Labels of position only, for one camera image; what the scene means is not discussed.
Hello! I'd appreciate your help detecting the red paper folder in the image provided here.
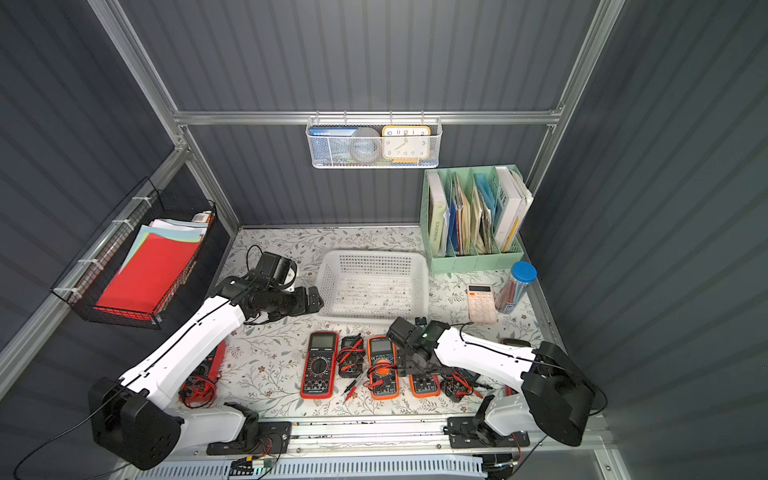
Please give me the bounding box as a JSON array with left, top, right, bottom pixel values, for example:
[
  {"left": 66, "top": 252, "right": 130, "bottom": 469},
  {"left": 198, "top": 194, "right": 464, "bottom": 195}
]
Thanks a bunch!
[{"left": 95, "top": 233, "right": 199, "bottom": 321}]

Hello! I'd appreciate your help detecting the yellow white alarm clock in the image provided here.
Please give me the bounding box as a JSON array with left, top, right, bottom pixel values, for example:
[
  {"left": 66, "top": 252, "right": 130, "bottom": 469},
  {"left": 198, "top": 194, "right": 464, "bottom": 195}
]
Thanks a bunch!
[{"left": 381, "top": 125, "right": 432, "bottom": 163}]

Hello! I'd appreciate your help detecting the white plastic basket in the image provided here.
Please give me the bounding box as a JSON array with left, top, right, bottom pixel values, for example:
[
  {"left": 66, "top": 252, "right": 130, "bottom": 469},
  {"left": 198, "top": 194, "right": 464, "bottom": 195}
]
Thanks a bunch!
[{"left": 315, "top": 250, "right": 429, "bottom": 326}]

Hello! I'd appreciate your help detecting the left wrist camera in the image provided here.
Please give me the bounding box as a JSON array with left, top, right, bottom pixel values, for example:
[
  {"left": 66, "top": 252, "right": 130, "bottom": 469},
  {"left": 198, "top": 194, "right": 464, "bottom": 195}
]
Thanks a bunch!
[{"left": 255, "top": 252, "right": 298, "bottom": 291}]

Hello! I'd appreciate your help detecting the small black multimeter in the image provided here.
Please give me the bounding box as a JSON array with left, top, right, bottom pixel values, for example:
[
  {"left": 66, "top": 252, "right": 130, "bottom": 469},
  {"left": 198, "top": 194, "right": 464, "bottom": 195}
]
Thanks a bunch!
[{"left": 337, "top": 334, "right": 366, "bottom": 379}]

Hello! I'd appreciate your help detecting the white wire wall basket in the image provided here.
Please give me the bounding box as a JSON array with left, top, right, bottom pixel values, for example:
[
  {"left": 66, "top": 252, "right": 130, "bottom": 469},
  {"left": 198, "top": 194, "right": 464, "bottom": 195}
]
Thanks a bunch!
[{"left": 305, "top": 116, "right": 443, "bottom": 169}]

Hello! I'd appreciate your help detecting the blue-lid clear pencil jar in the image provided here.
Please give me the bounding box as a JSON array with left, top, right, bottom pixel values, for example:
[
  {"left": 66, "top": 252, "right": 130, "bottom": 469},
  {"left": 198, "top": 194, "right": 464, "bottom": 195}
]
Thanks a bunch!
[{"left": 496, "top": 261, "right": 538, "bottom": 314}]

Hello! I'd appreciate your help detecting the black wire wall basket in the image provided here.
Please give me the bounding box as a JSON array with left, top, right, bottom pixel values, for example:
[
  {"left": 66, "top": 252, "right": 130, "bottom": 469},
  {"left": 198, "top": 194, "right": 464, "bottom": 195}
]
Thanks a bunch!
[{"left": 52, "top": 188, "right": 217, "bottom": 330}]

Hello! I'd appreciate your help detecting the large red multimeter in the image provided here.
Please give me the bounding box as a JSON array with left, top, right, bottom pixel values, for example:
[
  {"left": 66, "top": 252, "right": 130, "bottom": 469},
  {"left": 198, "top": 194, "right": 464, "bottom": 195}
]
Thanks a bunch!
[{"left": 299, "top": 331, "right": 338, "bottom": 400}]

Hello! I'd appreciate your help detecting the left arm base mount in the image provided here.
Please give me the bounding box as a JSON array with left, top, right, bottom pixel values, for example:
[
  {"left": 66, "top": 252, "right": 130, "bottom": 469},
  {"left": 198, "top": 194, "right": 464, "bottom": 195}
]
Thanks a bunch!
[{"left": 206, "top": 421, "right": 293, "bottom": 456}]

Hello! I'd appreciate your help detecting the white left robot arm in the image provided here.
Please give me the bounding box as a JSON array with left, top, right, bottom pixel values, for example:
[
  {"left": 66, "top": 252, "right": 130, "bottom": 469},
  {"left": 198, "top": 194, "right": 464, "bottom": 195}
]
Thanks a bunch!
[{"left": 88, "top": 276, "right": 324, "bottom": 470}]

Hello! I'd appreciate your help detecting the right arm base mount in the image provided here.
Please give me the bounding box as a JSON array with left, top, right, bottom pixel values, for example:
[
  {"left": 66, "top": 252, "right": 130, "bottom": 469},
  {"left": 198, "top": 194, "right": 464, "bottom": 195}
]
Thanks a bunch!
[{"left": 443, "top": 416, "right": 530, "bottom": 449}]

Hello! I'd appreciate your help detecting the blue box in basket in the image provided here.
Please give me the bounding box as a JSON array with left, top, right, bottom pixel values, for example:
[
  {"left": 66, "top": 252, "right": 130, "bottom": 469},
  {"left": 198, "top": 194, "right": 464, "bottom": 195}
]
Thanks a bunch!
[{"left": 307, "top": 126, "right": 358, "bottom": 168}]

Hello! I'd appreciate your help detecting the grey tape roll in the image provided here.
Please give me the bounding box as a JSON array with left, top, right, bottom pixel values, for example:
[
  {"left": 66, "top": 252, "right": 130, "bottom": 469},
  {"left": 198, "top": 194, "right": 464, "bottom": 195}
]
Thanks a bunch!
[{"left": 348, "top": 127, "right": 381, "bottom": 164}]

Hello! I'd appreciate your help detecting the orange multimeter with leads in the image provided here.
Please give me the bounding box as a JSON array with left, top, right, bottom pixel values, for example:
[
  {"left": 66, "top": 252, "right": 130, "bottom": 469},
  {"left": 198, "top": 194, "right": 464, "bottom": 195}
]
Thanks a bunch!
[{"left": 366, "top": 336, "right": 400, "bottom": 401}]

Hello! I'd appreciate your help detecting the pink calculator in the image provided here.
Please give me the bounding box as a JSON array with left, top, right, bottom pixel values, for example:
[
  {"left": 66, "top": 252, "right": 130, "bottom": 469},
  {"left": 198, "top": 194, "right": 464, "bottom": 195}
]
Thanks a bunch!
[{"left": 467, "top": 284, "right": 497, "bottom": 324}]

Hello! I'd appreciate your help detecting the green desk file organizer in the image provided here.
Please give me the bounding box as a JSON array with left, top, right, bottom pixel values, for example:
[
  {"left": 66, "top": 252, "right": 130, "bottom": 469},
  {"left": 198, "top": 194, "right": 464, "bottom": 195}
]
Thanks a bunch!
[{"left": 419, "top": 165, "right": 533, "bottom": 275}]

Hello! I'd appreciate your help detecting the small dark green-screen multimeter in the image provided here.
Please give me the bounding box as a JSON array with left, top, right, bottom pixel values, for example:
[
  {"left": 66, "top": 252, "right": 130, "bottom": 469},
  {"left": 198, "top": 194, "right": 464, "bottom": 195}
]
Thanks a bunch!
[{"left": 440, "top": 370, "right": 482, "bottom": 403}]

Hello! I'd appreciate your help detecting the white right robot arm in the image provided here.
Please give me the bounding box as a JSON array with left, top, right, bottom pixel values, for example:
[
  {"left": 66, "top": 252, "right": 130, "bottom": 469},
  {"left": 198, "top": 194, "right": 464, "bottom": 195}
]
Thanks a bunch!
[{"left": 386, "top": 317, "right": 598, "bottom": 447}]

